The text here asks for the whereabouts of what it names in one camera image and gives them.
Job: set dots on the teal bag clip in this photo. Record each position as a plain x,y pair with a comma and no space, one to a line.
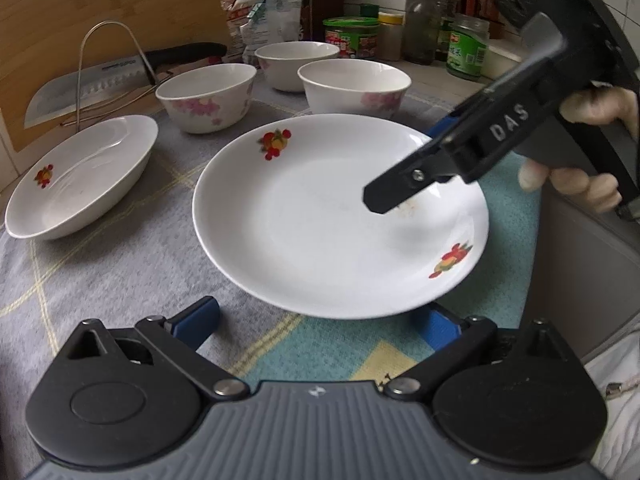
256,11

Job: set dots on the red and white packet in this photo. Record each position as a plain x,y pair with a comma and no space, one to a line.
235,25

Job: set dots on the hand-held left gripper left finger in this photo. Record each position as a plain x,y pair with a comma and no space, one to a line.
197,317

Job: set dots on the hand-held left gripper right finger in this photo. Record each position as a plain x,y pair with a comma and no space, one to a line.
440,327

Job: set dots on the green-label dark bottle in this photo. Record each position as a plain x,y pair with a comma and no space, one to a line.
444,40

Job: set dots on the person's right hand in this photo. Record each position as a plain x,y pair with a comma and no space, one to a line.
595,105

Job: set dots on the oval white fruit-print dish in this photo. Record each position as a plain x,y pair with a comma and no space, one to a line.
85,180

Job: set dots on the round white fruit-print plate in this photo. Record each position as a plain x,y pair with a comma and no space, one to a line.
300,220

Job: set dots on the red-capped glass bottle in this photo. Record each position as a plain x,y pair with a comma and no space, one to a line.
422,30

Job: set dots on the person's white jacket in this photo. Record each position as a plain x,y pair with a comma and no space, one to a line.
620,435

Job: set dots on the white floral bowl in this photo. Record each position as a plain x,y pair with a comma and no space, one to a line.
295,55
350,80
205,85

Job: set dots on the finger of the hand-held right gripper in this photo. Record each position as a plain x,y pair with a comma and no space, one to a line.
444,125
400,182

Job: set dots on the grey plaid table mat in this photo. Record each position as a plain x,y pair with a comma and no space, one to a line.
125,270

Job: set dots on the white printed plastic bag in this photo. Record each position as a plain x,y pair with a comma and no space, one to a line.
272,15

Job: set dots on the dark soy sauce bottle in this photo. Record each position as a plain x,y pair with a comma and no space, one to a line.
307,15

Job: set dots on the yellow-lidded spice jar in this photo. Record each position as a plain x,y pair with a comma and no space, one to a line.
391,40

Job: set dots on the green-label glass jar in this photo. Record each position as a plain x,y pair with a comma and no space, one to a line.
467,50

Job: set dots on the green-lidded sauce jar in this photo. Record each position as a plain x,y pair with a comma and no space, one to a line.
350,40

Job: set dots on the small green-capped bottle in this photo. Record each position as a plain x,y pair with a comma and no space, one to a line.
369,10

